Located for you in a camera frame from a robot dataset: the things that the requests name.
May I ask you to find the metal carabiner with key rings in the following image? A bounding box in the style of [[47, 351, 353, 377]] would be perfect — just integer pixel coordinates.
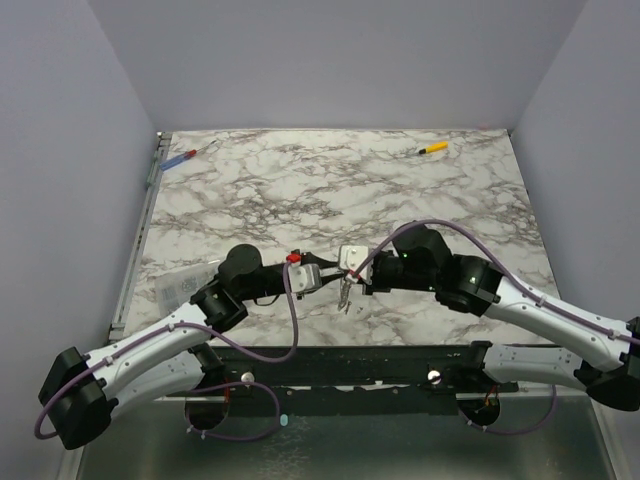
[[337, 274, 357, 311]]

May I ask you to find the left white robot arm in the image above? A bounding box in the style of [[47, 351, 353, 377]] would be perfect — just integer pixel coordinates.
[[34, 244, 349, 450]]

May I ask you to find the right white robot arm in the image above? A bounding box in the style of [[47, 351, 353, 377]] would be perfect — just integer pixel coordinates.
[[346, 220, 639, 412]]

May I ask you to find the yellow screwdriver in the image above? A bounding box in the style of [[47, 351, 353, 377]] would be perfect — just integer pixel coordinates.
[[418, 141, 448, 155]]

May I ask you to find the blue red screwdriver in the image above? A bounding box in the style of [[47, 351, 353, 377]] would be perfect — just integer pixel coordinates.
[[159, 140, 217, 172]]

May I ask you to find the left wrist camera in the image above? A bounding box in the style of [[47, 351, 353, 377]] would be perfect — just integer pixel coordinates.
[[286, 253, 320, 295]]

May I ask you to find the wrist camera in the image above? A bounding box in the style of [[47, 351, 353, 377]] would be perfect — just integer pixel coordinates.
[[286, 253, 320, 295], [337, 245, 371, 284]]

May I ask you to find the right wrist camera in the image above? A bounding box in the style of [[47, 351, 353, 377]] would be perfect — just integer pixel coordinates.
[[337, 245, 371, 284]]

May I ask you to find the black mounting rail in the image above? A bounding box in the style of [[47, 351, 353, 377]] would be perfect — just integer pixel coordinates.
[[194, 341, 518, 417]]

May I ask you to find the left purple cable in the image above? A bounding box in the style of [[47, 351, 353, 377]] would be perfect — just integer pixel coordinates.
[[33, 259, 301, 442]]

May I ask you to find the aluminium side rail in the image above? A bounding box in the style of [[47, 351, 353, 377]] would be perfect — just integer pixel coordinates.
[[107, 132, 172, 343]]

